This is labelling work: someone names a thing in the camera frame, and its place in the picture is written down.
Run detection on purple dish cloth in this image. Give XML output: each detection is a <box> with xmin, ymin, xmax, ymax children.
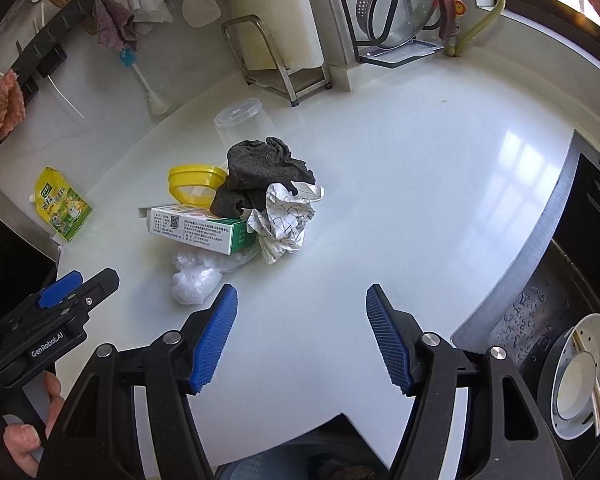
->
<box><xmin>92</xmin><ymin>0</ymin><xmax>138</xmax><ymax>53</ymax></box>

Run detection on pink dish cloth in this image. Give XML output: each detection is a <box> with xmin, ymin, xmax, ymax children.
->
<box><xmin>0</xmin><ymin>70</ymin><xmax>26</xmax><ymax>153</ymax></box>

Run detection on white cutting board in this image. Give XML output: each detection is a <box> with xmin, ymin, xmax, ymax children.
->
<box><xmin>217</xmin><ymin>0</ymin><xmax>326</xmax><ymax>73</ymax></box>

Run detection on steel cutting board stand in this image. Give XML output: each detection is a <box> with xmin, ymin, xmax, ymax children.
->
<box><xmin>222</xmin><ymin>14</ymin><xmax>331</xmax><ymax>107</ymax></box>

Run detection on white thin tube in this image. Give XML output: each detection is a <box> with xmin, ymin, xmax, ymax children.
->
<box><xmin>49</xmin><ymin>74</ymin><xmax>87</xmax><ymax>119</ymax></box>

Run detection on crumpled printed paper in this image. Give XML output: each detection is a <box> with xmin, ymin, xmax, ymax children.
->
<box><xmin>247</xmin><ymin>182</ymin><xmax>325</xmax><ymax>266</ymax></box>

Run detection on small white bowl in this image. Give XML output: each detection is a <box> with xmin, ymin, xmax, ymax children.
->
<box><xmin>552</xmin><ymin>350</ymin><xmax>600</xmax><ymax>418</ymax></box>

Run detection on clear plastic cup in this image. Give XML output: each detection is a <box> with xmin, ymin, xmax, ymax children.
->
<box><xmin>214</xmin><ymin>97</ymin><xmax>277</xmax><ymax>162</ymax></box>

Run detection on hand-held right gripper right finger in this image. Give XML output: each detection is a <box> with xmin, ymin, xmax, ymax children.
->
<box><xmin>365</xmin><ymin>284</ymin><xmax>578</xmax><ymax>480</ymax></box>

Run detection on black hook rail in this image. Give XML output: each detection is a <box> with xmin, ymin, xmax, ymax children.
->
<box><xmin>7</xmin><ymin>0</ymin><xmax>181</xmax><ymax>106</ymax></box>

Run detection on yellow plastic lid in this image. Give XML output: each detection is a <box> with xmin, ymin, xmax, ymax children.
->
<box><xmin>168</xmin><ymin>162</ymin><xmax>229</xmax><ymax>206</ymax></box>

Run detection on white bottle brush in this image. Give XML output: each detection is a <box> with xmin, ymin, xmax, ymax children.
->
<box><xmin>117</xmin><ymin>47</ymin><xmax>171</xmax><ymax>116</ymax></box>

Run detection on black dish rack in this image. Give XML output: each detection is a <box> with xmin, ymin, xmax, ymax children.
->
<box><xmin>330</xmin><ymin>0</ymin><xmax>446</xmax><ymax>68</ymax></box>

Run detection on green and white carton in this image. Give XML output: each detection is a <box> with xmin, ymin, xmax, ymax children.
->
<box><xmin>139</xmin><ymin>204</ymin><xmax>258</xmax><ymax>256</ymax></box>

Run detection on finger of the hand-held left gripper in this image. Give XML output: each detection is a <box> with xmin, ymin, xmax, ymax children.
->
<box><xmin>55</xmin><ymin>267</ymin><xmax>120</xmax><ymax>328</ymax></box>
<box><xmin>10</xmin><ymin>270</ymin><xmax>84</xmax><ymax>323</ymax></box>

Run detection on person's left hand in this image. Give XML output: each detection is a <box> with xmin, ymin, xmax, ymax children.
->
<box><xmin>2</xmin><ymin>372</ymin><xmax>66</xmax><ymax>478</ymax></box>

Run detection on black appliance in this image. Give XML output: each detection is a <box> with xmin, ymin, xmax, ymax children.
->
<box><xmin>0</xmin><ymin>200</ymin><xmax>60</xmax><ymax>341</ymax></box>

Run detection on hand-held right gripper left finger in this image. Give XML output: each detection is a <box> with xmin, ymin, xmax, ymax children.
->
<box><xmin>40</xmin><ymin>284</ymin><xmax>239</xmax><ymax>480</ymax></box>

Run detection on pale chopstick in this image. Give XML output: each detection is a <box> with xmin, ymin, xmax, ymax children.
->
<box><xmin>572</xmin><ymin>332</ymin><xmax>600</xmax><ymax>431</ymax></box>
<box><xmin>570</xmin><ymin>330</ymin><xmax>600</xmax><ymax>437</ymax></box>

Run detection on yellow gas hose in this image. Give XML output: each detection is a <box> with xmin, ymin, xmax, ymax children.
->
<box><xmin>447</xmin><ymin>0</ymin><xmax>507</xmax><ymax>57</ymax></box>

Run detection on white plastic bag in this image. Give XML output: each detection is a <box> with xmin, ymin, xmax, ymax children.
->
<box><xmin>170</xmin><ymin>249</ymin><xmax>253</xmax><ymax>306</ymax></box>

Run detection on dark grey cloth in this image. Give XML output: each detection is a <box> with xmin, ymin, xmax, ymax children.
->
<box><xmin>210</xmin><ymin>136</ymin><xmax>317</xmax><ymax>221</ymax></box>

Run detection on yellow seasoning pouch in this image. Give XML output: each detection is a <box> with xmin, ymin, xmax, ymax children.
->
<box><xmin>30</xmin><ymin>166</ymin><xmax>95</xmax><ymax>243</ymax></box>

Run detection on black kitchen sink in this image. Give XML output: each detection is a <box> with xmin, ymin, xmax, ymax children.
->
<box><xmin>452</xmin><ymin>130</ymin><xmax>600</xmax><ymax>480</ymax></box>

